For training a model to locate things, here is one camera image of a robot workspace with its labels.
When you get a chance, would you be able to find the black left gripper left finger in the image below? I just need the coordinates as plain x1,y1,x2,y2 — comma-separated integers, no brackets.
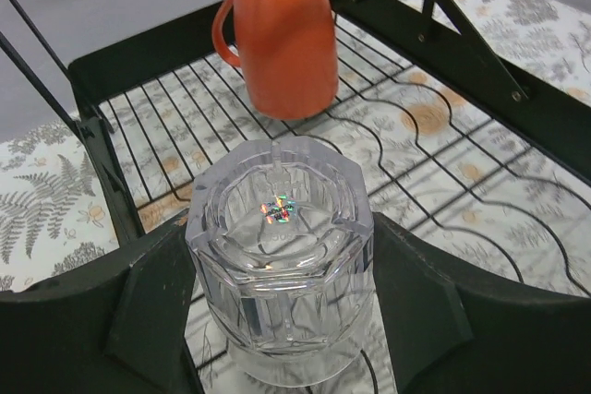
1,221,199,393

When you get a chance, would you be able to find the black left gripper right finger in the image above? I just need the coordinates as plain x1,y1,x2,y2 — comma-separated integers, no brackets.
373,214,590,393

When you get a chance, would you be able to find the black wire dish rack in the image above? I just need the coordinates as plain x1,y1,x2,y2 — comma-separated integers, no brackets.
0,0,591,394

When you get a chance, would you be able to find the clear faceted glass tumbler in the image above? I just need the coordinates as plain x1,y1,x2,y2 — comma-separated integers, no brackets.
186,136,375,388

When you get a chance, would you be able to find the orange ceramic mug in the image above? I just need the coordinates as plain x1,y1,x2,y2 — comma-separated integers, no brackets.
211,0,339,120

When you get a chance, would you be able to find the floral table mat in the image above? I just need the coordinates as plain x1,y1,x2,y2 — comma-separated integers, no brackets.
0,0,591,394

